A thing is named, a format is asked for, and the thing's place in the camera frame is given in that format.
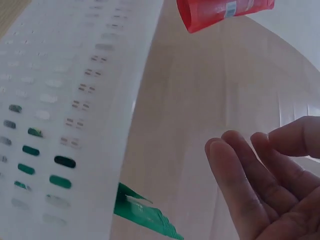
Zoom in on person's right hand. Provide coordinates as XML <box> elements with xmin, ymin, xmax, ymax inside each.
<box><xmin>204</xmin><ymin>115</ymin><xmax>320</xmax><ymax>240</ymax></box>

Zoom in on green snack packet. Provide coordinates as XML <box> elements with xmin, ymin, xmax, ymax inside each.
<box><xmin>113</xmin><ymin>182</ymin><xmax>185</xmax><ymax>240</ymax></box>

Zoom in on red snack packet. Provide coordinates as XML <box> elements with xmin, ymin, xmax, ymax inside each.
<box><xmin>175</xmin><ymin>0</ymin><xmax>276</xmax><ymax>35</ymax></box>

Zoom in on white perforated plastic basket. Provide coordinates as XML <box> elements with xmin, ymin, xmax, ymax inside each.
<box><xmin>0</xmin><ymin>0</ymin><xmax>166</xmax><ymax>240</ymax></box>

